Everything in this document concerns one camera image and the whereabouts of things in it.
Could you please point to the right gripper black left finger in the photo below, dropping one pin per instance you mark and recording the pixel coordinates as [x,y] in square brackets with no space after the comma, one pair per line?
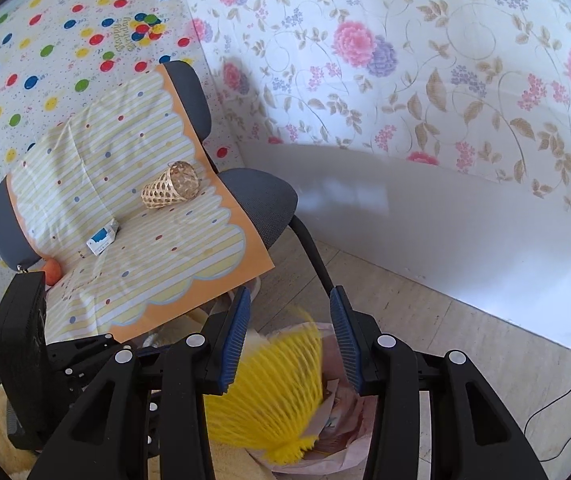
[149,402]

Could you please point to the dark grey office chair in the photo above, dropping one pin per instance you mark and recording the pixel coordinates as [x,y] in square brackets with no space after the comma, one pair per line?
[267,200]

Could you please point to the blue white milk carton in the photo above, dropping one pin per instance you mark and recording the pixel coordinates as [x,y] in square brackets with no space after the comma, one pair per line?
[103,238]

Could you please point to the yellow foam fruit net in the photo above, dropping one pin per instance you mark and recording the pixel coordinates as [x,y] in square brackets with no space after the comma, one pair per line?
[276,392]

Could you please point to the floral pattern wall cloth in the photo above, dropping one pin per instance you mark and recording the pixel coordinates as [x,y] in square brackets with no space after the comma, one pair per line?
[478,87]

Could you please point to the beige fluffy towel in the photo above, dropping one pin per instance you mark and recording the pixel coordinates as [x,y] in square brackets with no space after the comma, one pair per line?
[17,464]

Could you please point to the striped dotted chair cover cloth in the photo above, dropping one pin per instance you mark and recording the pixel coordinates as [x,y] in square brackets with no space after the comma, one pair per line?
[164,262]

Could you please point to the red apple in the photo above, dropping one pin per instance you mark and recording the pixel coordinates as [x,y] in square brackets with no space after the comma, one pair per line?
[52,271]

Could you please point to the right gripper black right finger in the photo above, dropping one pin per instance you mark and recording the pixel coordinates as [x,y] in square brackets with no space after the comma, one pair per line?
[474,436]

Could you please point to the woven bamboo basket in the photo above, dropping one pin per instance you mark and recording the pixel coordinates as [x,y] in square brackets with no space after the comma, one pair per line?
[178,184]

